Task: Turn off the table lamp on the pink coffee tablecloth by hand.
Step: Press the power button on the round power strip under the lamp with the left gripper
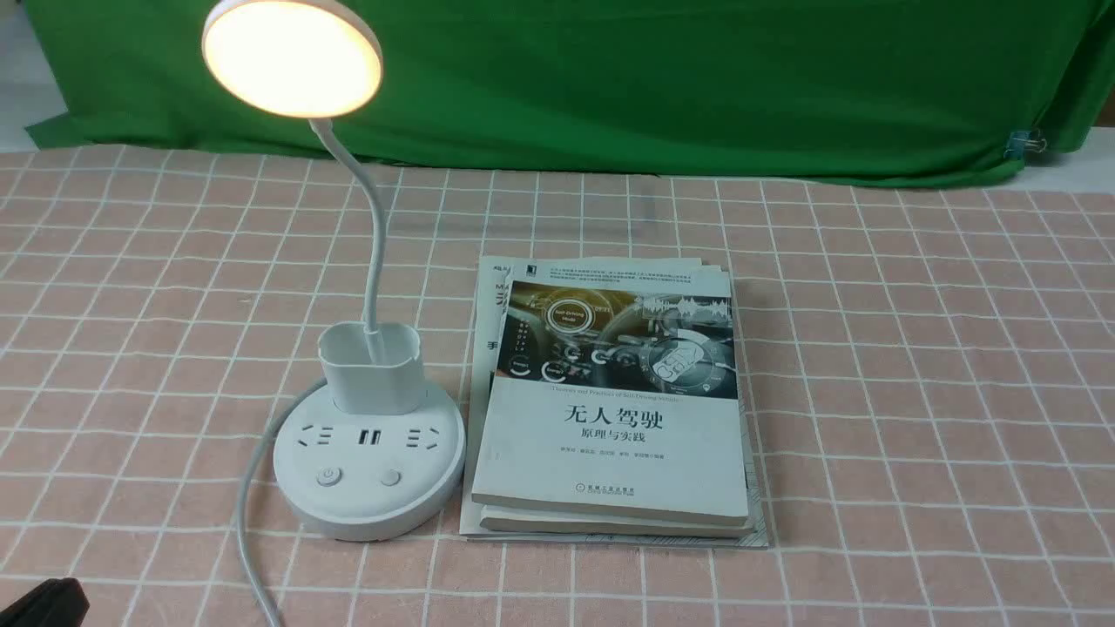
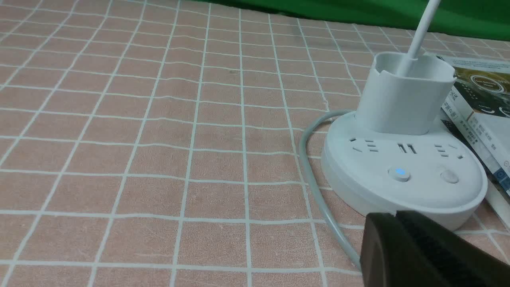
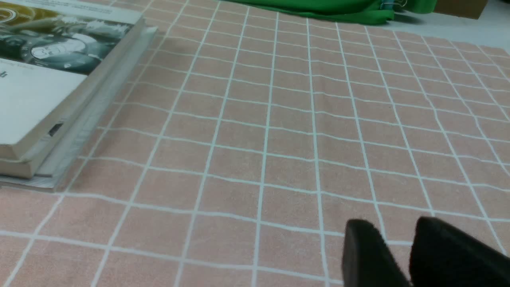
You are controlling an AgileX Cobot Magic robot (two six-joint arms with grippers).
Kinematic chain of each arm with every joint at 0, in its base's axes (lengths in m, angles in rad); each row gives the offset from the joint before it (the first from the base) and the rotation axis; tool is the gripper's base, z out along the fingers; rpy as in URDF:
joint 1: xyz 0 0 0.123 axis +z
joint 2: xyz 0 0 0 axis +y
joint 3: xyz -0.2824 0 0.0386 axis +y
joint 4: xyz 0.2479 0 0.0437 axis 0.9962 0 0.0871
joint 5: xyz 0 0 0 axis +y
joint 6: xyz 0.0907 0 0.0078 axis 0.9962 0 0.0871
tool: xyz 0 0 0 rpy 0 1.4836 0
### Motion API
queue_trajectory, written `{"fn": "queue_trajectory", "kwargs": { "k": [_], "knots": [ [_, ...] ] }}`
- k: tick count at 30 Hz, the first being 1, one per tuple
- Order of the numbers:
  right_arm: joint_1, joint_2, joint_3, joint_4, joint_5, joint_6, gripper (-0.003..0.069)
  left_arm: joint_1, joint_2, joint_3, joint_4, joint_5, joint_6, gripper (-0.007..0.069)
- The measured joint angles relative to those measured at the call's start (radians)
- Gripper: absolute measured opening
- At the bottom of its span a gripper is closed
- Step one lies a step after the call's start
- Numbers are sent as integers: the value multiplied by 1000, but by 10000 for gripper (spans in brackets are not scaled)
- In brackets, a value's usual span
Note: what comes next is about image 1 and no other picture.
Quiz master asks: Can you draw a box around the metal binder clip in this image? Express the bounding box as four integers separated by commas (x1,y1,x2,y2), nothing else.
1004,128,1048,160

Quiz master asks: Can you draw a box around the middle white book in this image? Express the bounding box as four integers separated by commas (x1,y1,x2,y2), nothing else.
479,258,755,538

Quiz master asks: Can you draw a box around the white desk lamp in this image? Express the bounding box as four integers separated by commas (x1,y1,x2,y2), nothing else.
200,1,465,544

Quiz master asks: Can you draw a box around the top white self-driving book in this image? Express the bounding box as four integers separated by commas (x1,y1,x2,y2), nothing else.
471,259,752,528

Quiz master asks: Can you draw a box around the bottom thin white book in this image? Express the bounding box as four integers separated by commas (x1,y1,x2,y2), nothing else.
459,255,770,550

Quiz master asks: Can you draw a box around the white lamp power cable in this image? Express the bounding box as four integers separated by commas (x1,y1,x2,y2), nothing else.
236,378,327,627

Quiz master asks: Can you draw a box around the green backdrop cloth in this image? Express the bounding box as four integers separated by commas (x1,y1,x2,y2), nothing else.
21,0,1115,190

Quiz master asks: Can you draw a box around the pink checked tablecloth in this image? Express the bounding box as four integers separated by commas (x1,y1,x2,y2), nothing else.
1,145,1114,626

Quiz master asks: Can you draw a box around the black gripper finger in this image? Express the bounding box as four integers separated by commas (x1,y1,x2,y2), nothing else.
1,578,91,627

